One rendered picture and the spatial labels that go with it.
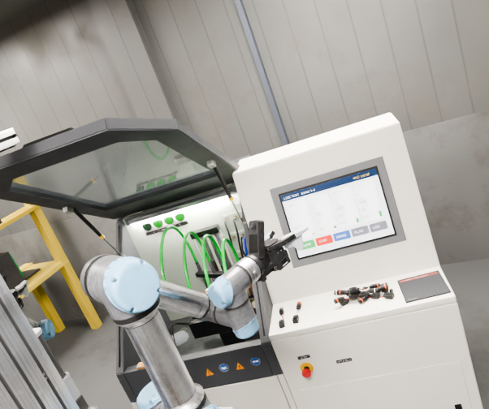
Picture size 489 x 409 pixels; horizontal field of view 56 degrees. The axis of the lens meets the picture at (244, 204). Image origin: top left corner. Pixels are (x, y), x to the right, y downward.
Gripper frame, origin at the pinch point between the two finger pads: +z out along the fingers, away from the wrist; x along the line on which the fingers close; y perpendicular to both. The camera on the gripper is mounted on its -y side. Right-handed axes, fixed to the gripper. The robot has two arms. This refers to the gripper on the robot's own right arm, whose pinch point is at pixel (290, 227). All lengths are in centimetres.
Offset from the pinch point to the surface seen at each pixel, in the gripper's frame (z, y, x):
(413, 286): 40, 48, 5
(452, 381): 33, 87, 9
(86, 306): 37, 71, -356
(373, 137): 61, -7, -1
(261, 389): -9, 66, -48
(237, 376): -13, 57, -53
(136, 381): -38, 45, -87
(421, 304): 32, 50, 11
